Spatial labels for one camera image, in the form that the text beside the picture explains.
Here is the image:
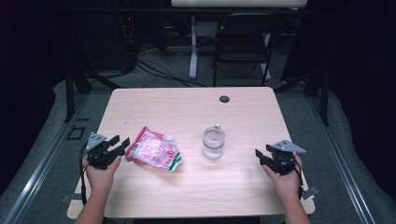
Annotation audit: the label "grey box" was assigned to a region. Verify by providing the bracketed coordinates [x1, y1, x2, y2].
[195, 21, 219, 38]

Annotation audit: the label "dark computer tower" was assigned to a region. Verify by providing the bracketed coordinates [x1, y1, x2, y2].
[90, 12, 135, 71]

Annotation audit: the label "black chair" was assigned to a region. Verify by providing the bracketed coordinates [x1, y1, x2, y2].
[212, 12, 283, 88]

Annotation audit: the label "black metal stand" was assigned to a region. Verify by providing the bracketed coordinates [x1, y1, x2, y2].
[274, 66, 331, 127]
[64, 66, 122, 123]

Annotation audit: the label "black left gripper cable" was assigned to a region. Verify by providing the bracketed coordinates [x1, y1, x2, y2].
[79, 142, 91, 206]

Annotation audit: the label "pink and white plastic bag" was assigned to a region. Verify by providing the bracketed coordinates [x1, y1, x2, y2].
[124, 125, 183, 173]

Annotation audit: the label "clear glass jar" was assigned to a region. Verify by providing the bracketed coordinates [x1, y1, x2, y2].
[202, 123, 226, 161]

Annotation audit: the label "black floor cables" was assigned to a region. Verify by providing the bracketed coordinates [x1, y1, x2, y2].
[134, 59, 207, 89]

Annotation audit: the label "person's left hand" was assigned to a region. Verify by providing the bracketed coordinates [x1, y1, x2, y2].
[82, 154, 122, 194]

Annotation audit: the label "white desk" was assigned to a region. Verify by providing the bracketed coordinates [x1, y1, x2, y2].
[170, 0, 308, 81]

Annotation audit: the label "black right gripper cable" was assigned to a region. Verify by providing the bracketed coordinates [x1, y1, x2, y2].
[291, 157, 305, 200]

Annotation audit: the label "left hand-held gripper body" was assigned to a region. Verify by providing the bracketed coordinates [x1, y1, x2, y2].
[85, 132, 122, 171]

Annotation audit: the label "grey table clip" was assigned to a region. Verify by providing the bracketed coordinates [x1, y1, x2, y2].
[61, 192, 82, 203]
[300, 186, 320, 201]

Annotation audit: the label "aluminium floor rail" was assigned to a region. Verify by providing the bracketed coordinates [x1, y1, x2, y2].
[3, 92, 90, 224]
[306, 96, 376, 224]

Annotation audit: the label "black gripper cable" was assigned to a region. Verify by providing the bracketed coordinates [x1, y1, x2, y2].
[291, 157, 305, 200]
[79, 142, 91, 206]

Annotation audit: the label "person's right hand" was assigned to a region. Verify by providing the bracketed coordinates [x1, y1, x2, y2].
[262, 153, 304, 200]

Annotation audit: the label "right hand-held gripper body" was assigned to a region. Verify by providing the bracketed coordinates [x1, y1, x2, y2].
[264, 139, 306, 176]

